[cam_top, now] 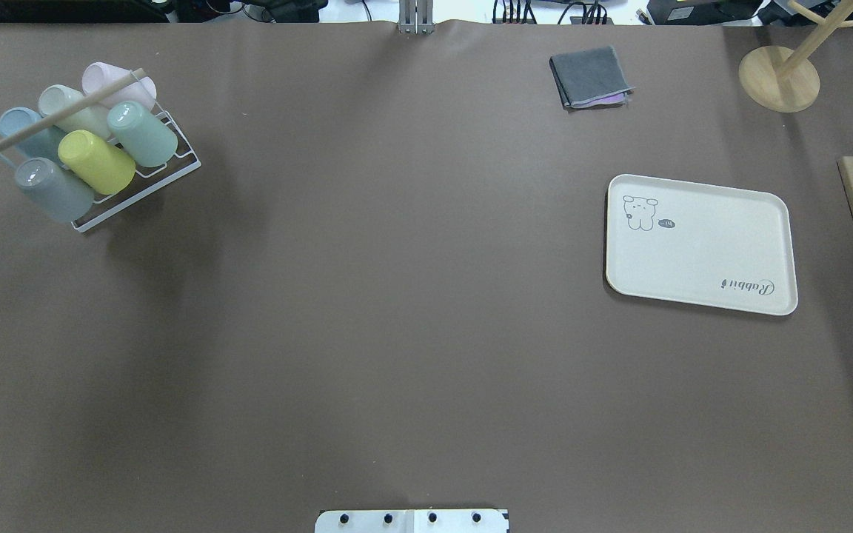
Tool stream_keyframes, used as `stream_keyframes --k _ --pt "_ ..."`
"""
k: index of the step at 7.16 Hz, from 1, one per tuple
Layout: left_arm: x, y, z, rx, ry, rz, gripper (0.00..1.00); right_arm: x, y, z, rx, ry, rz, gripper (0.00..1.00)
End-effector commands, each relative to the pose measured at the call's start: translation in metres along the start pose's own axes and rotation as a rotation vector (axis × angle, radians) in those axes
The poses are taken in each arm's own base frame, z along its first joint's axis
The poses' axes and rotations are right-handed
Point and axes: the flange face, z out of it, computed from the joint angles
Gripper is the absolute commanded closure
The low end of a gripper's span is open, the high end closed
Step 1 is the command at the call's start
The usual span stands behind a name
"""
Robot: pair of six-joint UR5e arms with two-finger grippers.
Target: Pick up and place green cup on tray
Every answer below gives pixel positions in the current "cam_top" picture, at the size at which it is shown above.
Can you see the cream rabbit tray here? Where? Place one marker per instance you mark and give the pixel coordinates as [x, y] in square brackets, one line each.
[675, 240]

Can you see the green cup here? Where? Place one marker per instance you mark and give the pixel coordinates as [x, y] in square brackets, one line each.
[141, 134]

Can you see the yellow cup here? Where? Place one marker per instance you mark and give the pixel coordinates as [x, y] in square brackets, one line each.
[104, 167]

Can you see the grey cup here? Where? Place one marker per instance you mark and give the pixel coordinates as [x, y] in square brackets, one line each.
[63, 196]

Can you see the grey folded cloth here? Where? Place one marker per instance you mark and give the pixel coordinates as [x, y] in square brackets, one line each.
[589, 78]

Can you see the wooden mug tree stand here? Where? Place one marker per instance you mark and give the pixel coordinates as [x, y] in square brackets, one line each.
[782, 79]

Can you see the aluminium frame post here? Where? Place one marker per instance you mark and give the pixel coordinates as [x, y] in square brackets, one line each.
[415, 17]

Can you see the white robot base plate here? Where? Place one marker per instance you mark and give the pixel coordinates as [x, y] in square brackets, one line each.
[413, 520]

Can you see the white wire cup rack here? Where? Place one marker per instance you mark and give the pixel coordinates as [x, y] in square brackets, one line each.
[61, 110]

